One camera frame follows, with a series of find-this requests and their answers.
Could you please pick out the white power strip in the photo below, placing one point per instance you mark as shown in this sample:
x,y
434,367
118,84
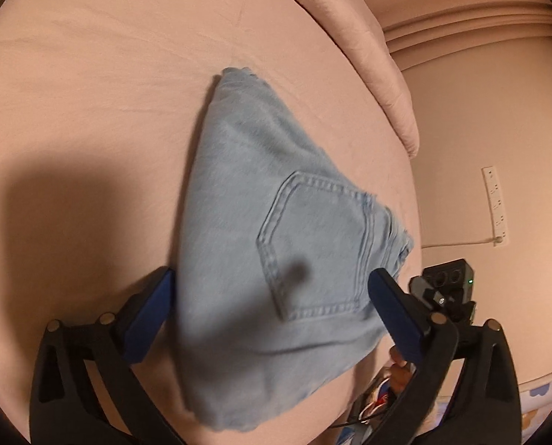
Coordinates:
x,y
496,204

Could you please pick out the printed floor mat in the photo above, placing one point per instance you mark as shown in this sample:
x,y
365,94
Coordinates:
x,y
544,408

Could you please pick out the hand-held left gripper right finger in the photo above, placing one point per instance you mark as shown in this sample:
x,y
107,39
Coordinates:
x,y
396,315

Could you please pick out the pink bed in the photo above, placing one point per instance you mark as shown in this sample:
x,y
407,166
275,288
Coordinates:
x,y
95,79

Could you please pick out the person's right hand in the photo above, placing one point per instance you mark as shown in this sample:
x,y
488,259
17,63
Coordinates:
x,y
402,371

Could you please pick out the pink pillow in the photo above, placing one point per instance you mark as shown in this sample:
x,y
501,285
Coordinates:
x,y
359,55

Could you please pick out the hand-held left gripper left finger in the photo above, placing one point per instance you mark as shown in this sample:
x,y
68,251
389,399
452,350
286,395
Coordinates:
x,y
153,315

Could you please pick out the light blue denim pants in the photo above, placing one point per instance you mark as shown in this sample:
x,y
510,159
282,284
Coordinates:
x,y
257,194

